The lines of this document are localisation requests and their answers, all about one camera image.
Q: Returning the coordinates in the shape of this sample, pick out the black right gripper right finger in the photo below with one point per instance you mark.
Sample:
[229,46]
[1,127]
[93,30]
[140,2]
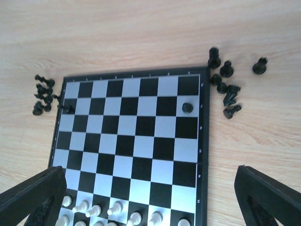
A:
[264,201]

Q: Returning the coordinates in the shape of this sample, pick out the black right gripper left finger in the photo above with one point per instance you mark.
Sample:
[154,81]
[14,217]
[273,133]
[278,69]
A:
[38,199]

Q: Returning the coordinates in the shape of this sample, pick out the white pawn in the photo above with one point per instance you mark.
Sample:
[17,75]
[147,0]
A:
[94,212]
[183,222]
[135,219]
[82,207]
[67,200]
[155,219]
[116,208]

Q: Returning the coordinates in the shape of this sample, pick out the white rook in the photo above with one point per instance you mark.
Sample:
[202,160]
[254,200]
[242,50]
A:
[62,221]

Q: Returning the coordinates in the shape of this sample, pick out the black knight left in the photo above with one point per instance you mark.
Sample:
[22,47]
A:
[38,108]

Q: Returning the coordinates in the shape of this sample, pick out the black knight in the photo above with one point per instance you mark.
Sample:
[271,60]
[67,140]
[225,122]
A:
[231,95]
[38,108]

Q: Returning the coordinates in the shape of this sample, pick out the black and silver chessboard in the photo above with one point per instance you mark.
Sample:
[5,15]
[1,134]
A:
[128,140]

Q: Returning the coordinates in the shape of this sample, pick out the black knight right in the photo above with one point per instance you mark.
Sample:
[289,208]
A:
[231,95]

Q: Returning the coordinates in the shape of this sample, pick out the black piece top left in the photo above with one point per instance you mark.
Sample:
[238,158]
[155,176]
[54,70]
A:
[42,90]

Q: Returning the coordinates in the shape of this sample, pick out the black pawn right extra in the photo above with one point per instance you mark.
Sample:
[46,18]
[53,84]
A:
[216,79]

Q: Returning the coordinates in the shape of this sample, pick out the black rook right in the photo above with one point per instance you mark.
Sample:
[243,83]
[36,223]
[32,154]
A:
[260,66]

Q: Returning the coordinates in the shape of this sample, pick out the black bishop right top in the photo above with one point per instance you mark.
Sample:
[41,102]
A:
[214,60]

